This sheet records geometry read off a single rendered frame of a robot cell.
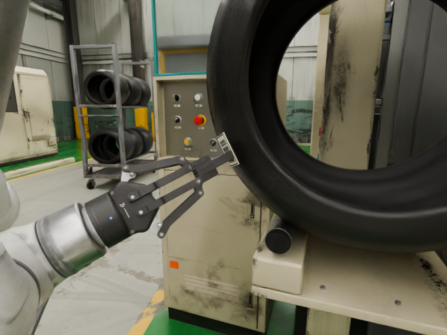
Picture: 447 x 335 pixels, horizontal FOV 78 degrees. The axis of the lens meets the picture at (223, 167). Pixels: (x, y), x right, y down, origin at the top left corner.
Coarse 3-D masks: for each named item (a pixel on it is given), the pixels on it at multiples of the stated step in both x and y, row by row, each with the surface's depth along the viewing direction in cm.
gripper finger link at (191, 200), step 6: (198, 192) 44; (192, 198) 43; (198, 198) 44; (180, 204) 45; (186, 204) 43; (192, 204) 43; (174, 210) 44; (180, 210) 43; (186, 210) 43; (168, 216) 43; (174, 216) 42; (180, 216) 43; (162, 222) 43; (168, 222) 42; (162, 228) 41; (168, 228) 42; (162, 234) 41
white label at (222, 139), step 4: (220, 136) 48; (224, 136) 46; (220, 140) 49; (224, 140) 47; (220, 144) 49; (224, 144) 48; (228, 144) 46; (224, 148) 49; (228, 148) 47; (224, 152) 49; (232, 152) 46; (232, 160) 48; (236, 160) 46; (232, 164) 49; (236, 164) 47
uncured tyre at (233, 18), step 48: (240, 0) 41; (288, 0) 61; (336, 0) 62; (432, 0) 56; (240, 48) 42; (240, 96) 43; (240, 144) 45; (288, 144) 69; (432, 144) 61; (288, 192) 44; (336, 192) 66; (384, 192) 63; (432, 192) 57; (336, 240) 45; (384, 240) 41; (432, 240) 39
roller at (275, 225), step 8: (272, 224) 51; (280, 224) 50; (288, 224) 50; (272, 232) 48; (280, 232) 47; (288, 232) 48; (272, 240) 48; (280, 240) 47; (288, 240) 47; (272, 248) 48; (280, 248) 47; (288, 248) 47
